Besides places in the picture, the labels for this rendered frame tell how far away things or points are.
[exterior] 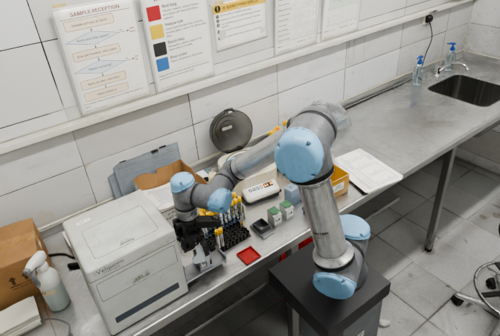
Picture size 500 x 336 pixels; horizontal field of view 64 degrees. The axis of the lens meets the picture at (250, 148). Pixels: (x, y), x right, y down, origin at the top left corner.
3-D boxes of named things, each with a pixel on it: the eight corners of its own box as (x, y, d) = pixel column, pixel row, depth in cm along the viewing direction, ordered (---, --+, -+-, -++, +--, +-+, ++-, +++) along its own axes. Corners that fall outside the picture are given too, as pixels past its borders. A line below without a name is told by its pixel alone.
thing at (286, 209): (286, 221, 168) (286, 208, 164) (279, 215, 171) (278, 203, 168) (293, 216, 170) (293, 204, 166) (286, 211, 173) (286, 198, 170)
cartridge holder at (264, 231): (263, 239, 160) (263, 233, 158) (249, 227, 166) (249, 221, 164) (274, 233, 162) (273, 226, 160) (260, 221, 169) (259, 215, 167)
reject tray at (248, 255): (246, 265, 149) (246, 264, 148) (236, 255, 154) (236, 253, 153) (261, 256, 152) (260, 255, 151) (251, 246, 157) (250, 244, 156)
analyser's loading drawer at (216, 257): (177, 291, 138) (175, 281, 136) (169, 279, 143) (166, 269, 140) (227, 262, 148) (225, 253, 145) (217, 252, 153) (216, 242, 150)
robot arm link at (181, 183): (187, 187, 119) (163, 181, 122) (192, 215, 124) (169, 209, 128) (200, 172, 125) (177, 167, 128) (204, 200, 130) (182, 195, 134)
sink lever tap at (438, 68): (462, 85, 270) (466, 65, 263) (431, 76, 287) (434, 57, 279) (476, 78, 278) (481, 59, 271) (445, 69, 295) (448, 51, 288)
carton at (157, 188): (165, 239, 163) (158, 211, 155) (138, 204, 184) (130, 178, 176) (216, 213, 175) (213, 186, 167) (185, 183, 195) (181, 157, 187)
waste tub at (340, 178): (327, 203, 176) (327, 185, 170) (306, 189, 185) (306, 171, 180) (348, 192, 181) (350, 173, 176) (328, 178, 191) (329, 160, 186)
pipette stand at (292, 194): (293, 211, 173) (293, 192, 167) (282, 204, 177) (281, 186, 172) (309, 200, 178) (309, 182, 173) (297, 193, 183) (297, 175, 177)
